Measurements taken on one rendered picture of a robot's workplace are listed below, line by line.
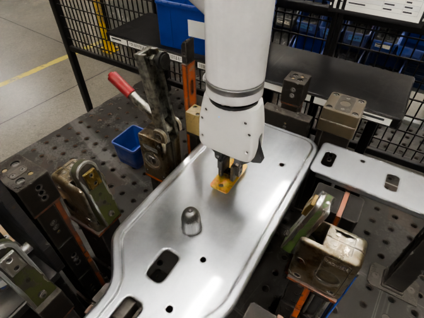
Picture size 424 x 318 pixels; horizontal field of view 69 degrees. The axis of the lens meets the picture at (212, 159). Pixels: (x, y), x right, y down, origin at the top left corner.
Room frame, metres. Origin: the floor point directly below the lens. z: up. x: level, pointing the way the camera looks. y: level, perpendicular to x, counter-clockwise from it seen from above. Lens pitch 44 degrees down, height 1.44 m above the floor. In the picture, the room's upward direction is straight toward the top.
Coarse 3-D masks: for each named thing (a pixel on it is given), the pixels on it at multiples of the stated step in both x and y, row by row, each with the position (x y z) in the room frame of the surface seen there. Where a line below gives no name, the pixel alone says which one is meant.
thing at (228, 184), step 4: (232, 160) 0.43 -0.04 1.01; (244, 164) 0.42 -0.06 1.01; (228, 168) 0.40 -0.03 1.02; (244, 168) 0.41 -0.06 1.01; (224, 172) 0.39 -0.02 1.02; (216, 176) 0.39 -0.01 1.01; (224, 176) 0.39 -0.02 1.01; (228, 176) 0.39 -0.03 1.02; (216, 180) 0.38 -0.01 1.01; (220, 180) 0.38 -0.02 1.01; (224, 180) 0.38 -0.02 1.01; (228, 180) 0.38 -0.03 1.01; (236, 180) 0.38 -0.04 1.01; (212, 184) 0.37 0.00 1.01; (216, 184) 0.37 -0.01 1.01; (224, 184) 0.37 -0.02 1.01; (228, 184) 0.37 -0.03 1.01; (232, 184) 0.37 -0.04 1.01; (216, 188) 0.36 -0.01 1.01; (220, 188) 0.36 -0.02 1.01; (224, 188) 0.36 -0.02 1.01; (228, 188) 0.36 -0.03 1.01; (224, 192) 0.35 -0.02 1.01
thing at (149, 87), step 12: (144, 48) 0.49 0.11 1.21; (156, 48) 0.49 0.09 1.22; (144, 60) 0.46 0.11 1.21; (156, 60) 0.45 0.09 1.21; (168, 60) 0.46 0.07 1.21; (144, 72) 0.46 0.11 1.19; (156, 72) 0.48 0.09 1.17; (144, 84) 0.46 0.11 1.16; (156, 84) 0.48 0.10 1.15; (156, 96) 0.46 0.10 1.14; (168, 96) 0.48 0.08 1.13; (156, 108) 0.45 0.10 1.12; (168, 108) 0.47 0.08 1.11; (156, 120) 0.45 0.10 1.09; (168, 120) 0.48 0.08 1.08
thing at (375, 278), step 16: (416, 240) 0.34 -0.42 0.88; (400, 256) 0.35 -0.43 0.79; (416, 256) 0.31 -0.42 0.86; (368, 272) 0.35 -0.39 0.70; (384, 272) 0.35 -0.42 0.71; (400, 272) 0.31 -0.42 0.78; (416, 272) 0.30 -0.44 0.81; (384, 288) 0.31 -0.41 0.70; (400, 288) 0.30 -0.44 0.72; (416, 288) 0.31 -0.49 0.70; (416, 304) 0.27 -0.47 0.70
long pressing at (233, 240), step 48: (288, 144) 0.49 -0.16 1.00; (192, 192) 0.36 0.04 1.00; (240, 192) 0.36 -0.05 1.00; (288, 192) 0.36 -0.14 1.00; (144, 240) 0.26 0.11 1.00; (192, 240) 0.26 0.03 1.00; (240, 240) 0.26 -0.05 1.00; (144, 288) 0.19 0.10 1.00; (192, 288) 0.19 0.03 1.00; (240, 288) 0.19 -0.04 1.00
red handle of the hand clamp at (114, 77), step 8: (112, 72) 0.53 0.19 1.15; (112, 80) 0.52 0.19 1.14; (120, 80) 0.52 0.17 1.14; (120, 88) 0.51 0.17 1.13; (128, 88) 0.51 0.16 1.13; (128, 96) 0.50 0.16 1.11; (136, 96) 0.50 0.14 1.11; (136, 104) 0.49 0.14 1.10; (144, 104) 0.49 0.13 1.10; (144, 112) 0.48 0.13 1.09; (152, 120) 0.47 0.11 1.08; (168, 128) 0.46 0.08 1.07
